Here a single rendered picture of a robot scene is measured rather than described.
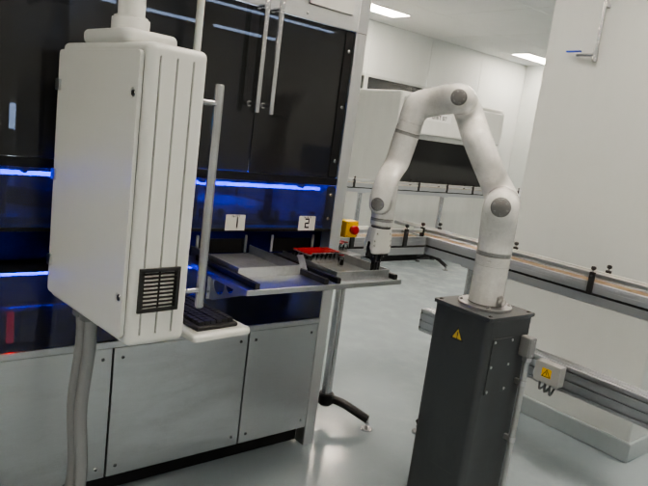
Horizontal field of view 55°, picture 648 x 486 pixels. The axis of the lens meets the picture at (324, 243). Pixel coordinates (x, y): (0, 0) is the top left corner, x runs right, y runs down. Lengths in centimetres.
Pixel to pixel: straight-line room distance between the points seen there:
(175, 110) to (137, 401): 119
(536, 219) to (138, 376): 227
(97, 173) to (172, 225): 25
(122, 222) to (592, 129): 254
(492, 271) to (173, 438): 134
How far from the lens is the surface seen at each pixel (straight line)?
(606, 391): 285
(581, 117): 354
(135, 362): 235
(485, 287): 225
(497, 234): 221
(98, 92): 175
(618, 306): 275
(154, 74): 157
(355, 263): 253
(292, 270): 224
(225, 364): 253
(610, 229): 342
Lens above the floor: 139
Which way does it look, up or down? 10 degrees down
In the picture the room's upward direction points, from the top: 7 degrees clockwise
